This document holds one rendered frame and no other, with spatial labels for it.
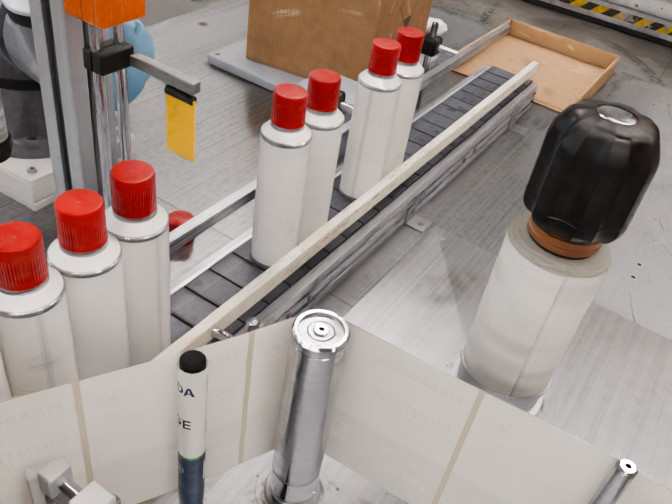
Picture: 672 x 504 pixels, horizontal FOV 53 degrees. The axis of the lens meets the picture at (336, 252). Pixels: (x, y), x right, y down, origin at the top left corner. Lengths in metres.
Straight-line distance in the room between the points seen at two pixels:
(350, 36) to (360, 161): 0.38
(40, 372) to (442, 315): 0.41
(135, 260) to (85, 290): 0.05
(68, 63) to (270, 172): 0.21
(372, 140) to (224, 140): 0.31
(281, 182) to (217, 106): 0.50
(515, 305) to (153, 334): 0.31
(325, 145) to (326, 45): 0.51
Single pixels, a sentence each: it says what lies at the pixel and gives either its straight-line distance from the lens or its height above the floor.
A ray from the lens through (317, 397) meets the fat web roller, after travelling 0.46.
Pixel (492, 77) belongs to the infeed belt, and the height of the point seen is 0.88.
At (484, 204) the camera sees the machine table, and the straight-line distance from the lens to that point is 1.04.
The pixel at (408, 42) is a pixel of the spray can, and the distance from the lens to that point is 0.84.
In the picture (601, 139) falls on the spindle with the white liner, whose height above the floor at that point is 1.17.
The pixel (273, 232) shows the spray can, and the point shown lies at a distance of 0.72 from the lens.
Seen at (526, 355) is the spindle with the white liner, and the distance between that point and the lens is 0.61.
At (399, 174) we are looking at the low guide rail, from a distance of 0.89.
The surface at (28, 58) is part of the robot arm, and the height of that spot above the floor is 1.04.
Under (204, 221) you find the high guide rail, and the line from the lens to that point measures 0.69.
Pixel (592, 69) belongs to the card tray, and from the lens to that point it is 1.64.
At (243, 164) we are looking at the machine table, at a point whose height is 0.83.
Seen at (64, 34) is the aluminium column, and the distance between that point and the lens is 0.62.
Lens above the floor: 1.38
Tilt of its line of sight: 39 degrees down
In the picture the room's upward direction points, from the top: 10 degrees clockwise
